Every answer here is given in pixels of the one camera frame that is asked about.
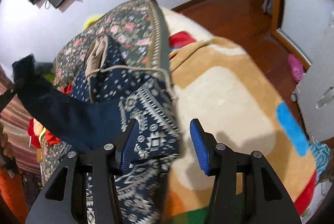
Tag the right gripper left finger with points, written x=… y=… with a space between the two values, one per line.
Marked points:
x=63 y=198

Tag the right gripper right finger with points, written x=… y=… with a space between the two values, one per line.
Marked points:
x=265 y=199

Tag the navy patterned hooded garment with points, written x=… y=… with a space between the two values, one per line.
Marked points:
x=106 y=95

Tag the person's left hand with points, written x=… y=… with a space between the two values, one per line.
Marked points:
x=5 y=144

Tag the red folded cloth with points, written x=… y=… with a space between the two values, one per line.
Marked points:
x=37 y=131

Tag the tan cream plush blanket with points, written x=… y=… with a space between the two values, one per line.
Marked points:
x=217 y=82

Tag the pink slipper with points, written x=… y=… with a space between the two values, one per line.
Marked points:
x=297 y=68

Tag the floral green bedspread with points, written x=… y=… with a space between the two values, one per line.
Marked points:
x=140 y=29

